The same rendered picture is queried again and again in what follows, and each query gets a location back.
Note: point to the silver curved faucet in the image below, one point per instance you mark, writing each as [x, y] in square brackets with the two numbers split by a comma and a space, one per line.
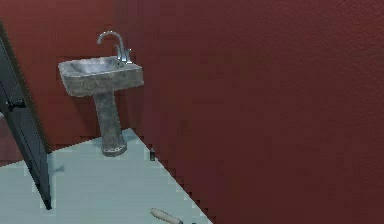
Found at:
[119, 46]

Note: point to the beige cylinder roll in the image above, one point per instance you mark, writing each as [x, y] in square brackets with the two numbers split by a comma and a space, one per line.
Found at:
[165, 216]

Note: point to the black room door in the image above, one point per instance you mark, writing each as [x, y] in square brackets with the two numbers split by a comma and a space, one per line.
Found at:
[23, 133]

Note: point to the small dark wall stub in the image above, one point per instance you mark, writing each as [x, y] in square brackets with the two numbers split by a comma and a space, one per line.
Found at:
[152, 155]

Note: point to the grey stone pedestal sink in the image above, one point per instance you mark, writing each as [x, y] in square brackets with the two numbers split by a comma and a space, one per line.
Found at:
[100, 76]

